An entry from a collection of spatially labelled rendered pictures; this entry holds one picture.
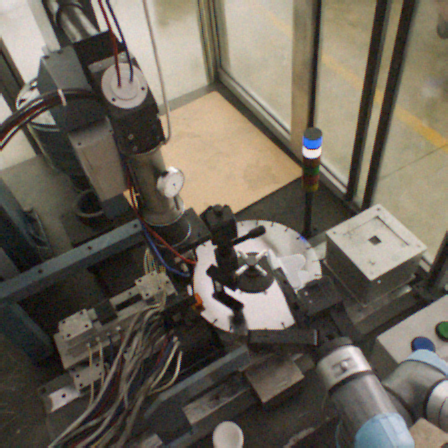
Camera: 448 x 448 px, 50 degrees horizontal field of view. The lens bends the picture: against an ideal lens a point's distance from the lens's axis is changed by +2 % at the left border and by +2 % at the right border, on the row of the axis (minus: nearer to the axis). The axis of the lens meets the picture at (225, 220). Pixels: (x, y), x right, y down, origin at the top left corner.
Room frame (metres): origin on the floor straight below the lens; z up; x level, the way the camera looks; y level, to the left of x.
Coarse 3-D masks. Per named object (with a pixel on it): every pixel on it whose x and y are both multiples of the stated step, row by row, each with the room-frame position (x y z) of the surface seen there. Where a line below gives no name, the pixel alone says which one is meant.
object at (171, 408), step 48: (144, 192) 0.54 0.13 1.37; (144, 240) 0.55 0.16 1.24; (192, 240) 0.53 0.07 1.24; (192, 288) 0.55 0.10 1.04; (336, 288) 0.65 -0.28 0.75; (192, 336) 0.51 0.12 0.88; (48, 384) 0.51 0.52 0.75; (192, 384) 0.36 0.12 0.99; (240, 384) 0.42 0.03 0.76; (288, 384) 0.38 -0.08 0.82; (144, 432) 0.35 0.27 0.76; (192, 432) 0.33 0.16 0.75
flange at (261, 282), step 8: (240, 256) 0.67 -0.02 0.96; (248, 256) 0.66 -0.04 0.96; (264, 256) 0.66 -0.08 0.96; (240, 264) 0.64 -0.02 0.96; (264, 264) 0.63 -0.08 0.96; (248, 272) 0.61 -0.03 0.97; (256, 272) 0.60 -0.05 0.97; (240, 280) 0.60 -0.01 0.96; (248, 280) 0.59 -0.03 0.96; (256, 280) 0.59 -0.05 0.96; (264, 280) 0.59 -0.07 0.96; (272, 280) 0.58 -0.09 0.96; (240, 288) 0.58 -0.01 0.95; (248, 288) 0.57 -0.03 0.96; (256, 288) 0.57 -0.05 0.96; (264, 288) 0.57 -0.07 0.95
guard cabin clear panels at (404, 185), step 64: (0, 0) 1.52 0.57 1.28; (128, 0) 1.67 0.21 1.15; (192, 0) 1.76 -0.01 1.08; (256, 0) 1.45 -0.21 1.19; (192, 64) 1.74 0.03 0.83; (256, 64) 1.47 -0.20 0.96; (320, 64) 1.14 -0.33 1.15; (384, 64) 0.92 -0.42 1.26; (320, 128) 1.12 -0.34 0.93; (384, 192) 0.84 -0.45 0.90
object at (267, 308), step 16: (240, 224) 0.78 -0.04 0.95; (208, 240) 0.74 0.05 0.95; (256, 240) 0.71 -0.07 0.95; (272, 240) 0.71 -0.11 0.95; (288, 240) 0.70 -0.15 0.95; (304, 240) 0.69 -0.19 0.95; (208, 256) 0.69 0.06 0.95; (304, 256) 0.64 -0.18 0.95; (320, 272) 0.59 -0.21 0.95; (208, 288) 0.60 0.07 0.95; (224, 288) 0.59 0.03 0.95; (272, 288) 0.57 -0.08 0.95; (208, 304) 0.55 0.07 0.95; (224, 304) 0.55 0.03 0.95; (240, 304) 0.54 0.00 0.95; (256, 304) 0.53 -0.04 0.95; (272, 304) 0.53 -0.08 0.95; (208, 320) 0.51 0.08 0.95; (224, 320) 0.50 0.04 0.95; (240, 320) 0.50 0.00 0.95; (256, 320) 0.49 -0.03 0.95; (272, 320) 0.49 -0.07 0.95; (288, 320) 0.48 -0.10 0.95
